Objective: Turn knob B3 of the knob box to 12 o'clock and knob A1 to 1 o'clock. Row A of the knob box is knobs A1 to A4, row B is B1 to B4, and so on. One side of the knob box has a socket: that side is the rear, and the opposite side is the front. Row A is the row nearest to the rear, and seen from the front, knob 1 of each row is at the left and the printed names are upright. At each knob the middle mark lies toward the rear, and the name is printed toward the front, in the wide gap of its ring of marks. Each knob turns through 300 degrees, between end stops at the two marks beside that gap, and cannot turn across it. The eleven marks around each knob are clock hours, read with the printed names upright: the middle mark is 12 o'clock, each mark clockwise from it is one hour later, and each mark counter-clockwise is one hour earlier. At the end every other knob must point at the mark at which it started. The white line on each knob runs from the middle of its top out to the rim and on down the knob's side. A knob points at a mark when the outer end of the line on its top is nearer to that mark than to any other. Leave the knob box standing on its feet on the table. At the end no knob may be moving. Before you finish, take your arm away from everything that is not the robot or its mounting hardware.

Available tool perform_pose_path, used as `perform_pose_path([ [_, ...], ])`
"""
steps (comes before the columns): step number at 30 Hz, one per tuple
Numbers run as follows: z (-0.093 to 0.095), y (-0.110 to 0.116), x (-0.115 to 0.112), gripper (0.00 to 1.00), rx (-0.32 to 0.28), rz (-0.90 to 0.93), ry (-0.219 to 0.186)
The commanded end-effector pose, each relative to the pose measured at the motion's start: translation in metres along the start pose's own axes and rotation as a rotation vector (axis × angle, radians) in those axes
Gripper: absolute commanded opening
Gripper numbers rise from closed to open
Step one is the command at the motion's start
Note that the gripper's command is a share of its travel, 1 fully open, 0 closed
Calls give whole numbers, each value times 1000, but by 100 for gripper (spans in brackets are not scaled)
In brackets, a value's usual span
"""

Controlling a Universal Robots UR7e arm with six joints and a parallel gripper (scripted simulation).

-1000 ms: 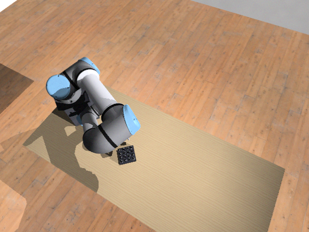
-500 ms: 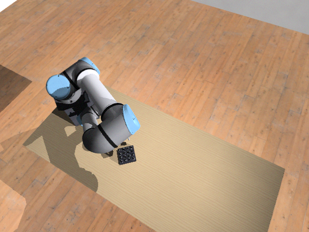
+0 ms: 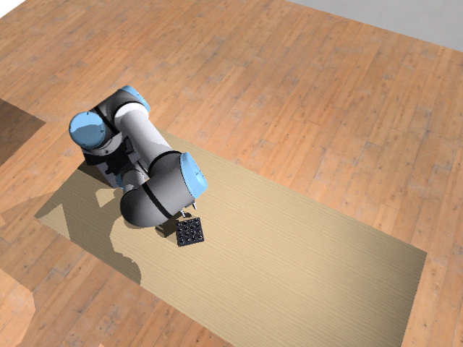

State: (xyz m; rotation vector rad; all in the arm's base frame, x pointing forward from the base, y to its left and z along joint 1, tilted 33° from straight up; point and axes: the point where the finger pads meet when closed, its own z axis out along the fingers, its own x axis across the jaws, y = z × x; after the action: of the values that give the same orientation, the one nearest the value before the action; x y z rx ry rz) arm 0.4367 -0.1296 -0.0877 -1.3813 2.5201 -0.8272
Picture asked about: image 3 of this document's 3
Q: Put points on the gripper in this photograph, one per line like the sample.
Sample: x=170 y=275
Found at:
x=191 y=203

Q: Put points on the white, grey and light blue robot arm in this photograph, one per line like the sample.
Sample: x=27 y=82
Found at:
x=174 y=177

